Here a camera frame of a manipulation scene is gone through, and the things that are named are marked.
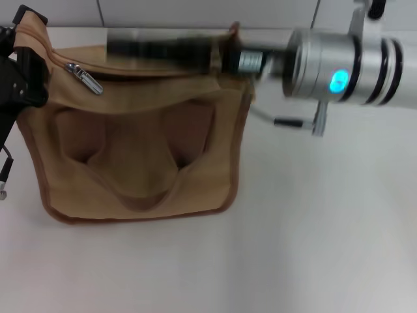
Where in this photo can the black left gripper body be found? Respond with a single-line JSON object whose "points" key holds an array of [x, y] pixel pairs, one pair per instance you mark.
{"points": [[8, 94]]}

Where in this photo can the silver metal zipper pull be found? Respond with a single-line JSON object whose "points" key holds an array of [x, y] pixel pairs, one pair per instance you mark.
{"points": [[86, 81]]}

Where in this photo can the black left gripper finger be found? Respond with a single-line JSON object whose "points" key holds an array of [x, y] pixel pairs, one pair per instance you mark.
{"points": [[36, 14], [31, 84]]}

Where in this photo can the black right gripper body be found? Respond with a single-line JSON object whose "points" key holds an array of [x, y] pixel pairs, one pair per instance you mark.
{"points": [[169, 50]]}

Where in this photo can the khaki canvas food bag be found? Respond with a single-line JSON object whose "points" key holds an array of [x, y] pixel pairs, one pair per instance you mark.
{"points": [[140, 156]]}

